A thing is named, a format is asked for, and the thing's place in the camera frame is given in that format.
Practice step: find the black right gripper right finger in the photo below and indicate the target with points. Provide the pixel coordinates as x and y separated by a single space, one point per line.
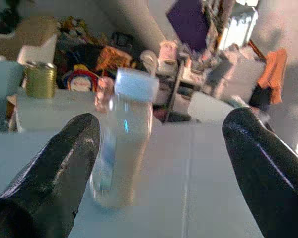
268 173

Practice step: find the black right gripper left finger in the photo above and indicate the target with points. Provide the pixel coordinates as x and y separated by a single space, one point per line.
49 173

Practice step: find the clear plastic bottle white cap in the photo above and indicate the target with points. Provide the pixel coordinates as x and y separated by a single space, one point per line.
129 148

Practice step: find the gold tin can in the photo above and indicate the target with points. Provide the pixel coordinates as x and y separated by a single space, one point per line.
41 80

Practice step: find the round colourful package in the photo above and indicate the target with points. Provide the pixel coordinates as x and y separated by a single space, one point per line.
80 83

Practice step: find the orange cloth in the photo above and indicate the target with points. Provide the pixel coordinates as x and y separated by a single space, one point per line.
273 77

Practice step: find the black metal stand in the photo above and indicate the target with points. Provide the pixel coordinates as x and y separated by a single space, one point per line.
175 94

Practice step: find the orange patterned bag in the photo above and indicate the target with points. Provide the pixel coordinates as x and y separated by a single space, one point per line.
114 59

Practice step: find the brown cardboard box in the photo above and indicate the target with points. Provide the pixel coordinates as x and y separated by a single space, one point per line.
27 37

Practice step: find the purple board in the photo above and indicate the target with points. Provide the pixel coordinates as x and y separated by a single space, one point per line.
188 22

